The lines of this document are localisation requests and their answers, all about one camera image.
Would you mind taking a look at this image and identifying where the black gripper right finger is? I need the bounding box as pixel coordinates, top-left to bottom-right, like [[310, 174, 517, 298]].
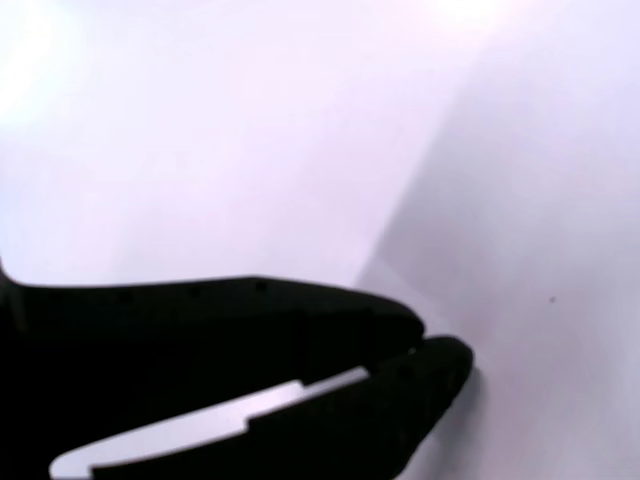
[[89, 334, 475, 480]]

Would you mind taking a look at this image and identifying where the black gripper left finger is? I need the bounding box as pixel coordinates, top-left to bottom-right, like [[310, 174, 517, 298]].
[[0, 257, 427, 480]]

